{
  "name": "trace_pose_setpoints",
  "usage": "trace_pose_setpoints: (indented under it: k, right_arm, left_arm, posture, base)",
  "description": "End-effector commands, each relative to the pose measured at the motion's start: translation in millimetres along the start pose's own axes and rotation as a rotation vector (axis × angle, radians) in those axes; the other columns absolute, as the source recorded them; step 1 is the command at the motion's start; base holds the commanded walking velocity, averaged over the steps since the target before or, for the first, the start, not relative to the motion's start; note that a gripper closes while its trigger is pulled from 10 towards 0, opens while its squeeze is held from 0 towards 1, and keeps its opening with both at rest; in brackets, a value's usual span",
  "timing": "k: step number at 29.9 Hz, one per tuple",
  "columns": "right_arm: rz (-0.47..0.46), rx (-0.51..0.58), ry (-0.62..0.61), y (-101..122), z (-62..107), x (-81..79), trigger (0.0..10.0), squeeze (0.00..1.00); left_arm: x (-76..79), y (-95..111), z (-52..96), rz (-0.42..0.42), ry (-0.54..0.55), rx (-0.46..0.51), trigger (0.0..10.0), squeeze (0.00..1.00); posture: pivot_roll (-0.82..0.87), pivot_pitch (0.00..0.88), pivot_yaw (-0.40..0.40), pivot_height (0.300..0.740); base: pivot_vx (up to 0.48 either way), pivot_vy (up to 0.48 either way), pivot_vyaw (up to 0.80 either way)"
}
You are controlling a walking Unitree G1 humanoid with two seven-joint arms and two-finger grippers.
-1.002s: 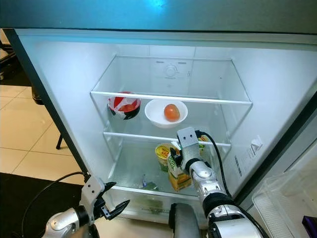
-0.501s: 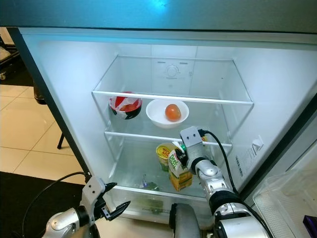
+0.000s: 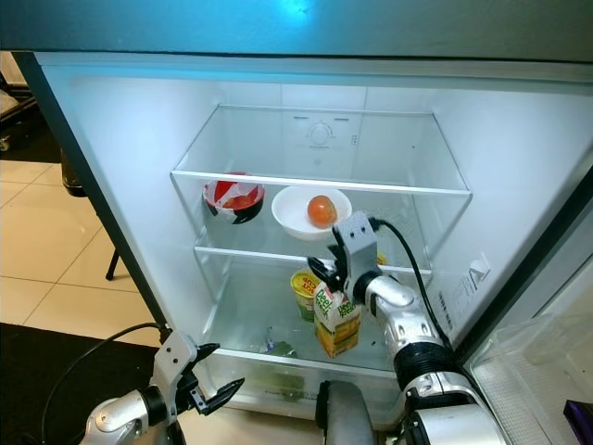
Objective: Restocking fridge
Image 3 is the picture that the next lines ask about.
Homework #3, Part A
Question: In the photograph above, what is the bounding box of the grey steel fridge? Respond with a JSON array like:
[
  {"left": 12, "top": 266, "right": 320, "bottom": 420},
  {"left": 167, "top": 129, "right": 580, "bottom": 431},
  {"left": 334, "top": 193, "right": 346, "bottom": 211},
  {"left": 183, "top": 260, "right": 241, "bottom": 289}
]
[{"left": 0, "top": 0, "right": 593, "bottom": 445}]

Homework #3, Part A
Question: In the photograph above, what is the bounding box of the red and white bowl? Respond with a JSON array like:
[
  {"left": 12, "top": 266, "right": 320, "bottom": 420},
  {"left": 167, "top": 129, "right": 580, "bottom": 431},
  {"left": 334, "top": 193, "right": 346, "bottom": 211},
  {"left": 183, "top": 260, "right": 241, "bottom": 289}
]
[{"left": 204, "top": 172, "right": 266, "bottom": 225}]

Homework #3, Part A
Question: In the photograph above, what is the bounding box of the black wheeled frame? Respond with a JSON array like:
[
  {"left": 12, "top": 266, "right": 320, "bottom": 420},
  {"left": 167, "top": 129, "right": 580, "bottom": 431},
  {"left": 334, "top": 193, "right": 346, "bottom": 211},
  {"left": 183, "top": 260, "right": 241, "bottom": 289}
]
[{"left": 0, "top": 56, "right": 43, "bottom": 154}]

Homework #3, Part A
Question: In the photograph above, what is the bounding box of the red tomato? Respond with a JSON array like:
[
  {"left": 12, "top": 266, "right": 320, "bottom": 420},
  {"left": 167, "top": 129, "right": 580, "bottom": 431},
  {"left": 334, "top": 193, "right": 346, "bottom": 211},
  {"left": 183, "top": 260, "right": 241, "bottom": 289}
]
[{"left": 306, "top": 195, "right": 339, "bottom": 229}]

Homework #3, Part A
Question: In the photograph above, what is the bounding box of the green vegetable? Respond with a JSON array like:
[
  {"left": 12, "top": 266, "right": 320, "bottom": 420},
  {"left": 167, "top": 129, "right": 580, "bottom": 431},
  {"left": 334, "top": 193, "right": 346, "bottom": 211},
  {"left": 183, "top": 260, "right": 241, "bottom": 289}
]
[{"left": 264, "top": 369, "right": 307, "bottom": 404}]

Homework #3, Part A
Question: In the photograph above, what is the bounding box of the yellow green noodle cup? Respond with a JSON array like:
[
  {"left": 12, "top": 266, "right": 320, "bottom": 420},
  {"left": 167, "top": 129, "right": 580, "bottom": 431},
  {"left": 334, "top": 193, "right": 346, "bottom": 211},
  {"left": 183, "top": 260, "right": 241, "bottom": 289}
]
[{"left": 290, "top": 269, "right": 325, "bottom": 323}]

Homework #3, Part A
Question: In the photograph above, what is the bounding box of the small dark purple packet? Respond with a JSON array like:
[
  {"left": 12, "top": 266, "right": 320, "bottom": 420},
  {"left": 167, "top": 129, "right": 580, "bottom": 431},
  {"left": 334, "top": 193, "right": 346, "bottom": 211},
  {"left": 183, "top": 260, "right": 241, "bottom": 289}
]
[{"left": 563, "top": 399, "right": 593, "bottom": 427}]

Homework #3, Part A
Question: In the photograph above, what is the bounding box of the black folding chair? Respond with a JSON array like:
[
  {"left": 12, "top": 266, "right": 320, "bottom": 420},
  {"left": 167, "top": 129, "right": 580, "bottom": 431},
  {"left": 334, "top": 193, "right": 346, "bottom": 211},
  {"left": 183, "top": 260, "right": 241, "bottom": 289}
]
[{"left": 60, "top": 153, "right": 121, "bottom": 281}]

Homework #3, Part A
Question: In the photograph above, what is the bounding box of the glass fridge shelf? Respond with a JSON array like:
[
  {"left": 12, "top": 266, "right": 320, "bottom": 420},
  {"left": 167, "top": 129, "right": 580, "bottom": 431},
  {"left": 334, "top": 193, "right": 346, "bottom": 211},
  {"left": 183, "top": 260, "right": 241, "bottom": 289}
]
[
  {"left": 195, "top": 199, "right": 432, "bottom": 274},
  {"left": 171, "top": 104, "right": 473, "bottom": 196}
]

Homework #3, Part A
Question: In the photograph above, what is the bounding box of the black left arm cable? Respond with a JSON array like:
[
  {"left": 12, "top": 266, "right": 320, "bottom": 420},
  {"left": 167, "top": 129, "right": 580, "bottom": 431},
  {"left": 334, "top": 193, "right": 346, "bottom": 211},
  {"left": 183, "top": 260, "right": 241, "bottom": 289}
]
[{"left": 53, "top": 322, "right": 172, "bottom": 437}]

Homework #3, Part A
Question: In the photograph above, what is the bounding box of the black floor mat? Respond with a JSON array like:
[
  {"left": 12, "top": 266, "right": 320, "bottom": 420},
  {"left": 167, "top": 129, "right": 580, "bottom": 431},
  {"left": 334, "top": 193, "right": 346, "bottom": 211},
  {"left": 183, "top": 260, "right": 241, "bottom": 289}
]
[{"left": 0, "top": 323, "right": 168, "bottom": 445}]

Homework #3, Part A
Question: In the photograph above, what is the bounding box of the green and yellow carton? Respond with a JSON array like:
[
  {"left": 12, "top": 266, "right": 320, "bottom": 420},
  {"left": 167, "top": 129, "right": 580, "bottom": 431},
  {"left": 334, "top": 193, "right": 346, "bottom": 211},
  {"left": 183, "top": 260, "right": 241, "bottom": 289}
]
[{"left": 313, "top": 281, "right": 362, "bottom": 359}]

